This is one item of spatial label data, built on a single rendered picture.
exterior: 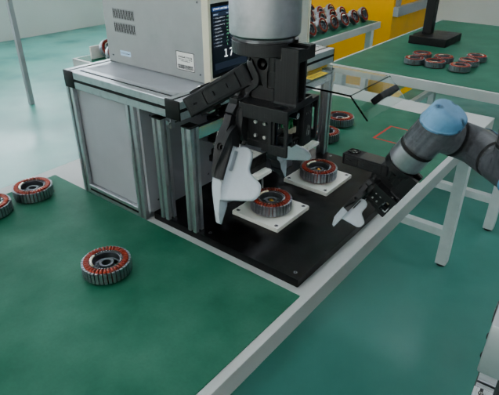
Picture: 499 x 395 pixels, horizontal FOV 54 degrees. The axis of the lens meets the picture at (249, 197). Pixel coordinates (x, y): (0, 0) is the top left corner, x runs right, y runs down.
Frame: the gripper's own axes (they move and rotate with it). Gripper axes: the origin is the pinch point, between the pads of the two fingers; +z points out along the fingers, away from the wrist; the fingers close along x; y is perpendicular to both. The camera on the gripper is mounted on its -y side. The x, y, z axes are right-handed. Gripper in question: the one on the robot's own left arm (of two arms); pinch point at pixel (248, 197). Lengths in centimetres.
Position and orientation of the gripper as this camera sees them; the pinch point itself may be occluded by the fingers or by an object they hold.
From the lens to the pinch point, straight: 62.4
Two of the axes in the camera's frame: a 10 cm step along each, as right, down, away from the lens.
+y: 8.3, 2.7, -4.9
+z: 0.0, 8.7, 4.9
